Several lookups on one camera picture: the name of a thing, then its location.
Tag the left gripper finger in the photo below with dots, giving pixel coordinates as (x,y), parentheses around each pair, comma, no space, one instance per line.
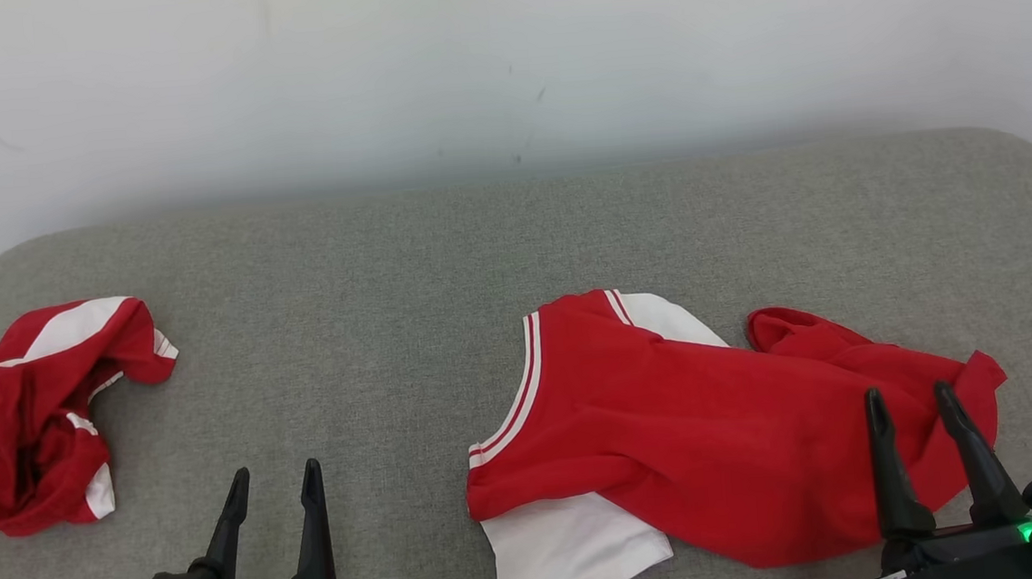
(315,540)
(228,528)

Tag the red shorts with white stripe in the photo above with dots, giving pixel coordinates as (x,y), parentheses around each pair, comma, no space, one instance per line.
(26,433)

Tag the red jersey with white sleeves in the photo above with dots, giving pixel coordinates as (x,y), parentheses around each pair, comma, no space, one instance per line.
(671,433)

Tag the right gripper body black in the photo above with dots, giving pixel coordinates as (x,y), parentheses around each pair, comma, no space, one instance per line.
(953,559)

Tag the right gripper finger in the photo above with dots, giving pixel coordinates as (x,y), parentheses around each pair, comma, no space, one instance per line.
(977,457)
(892,472)

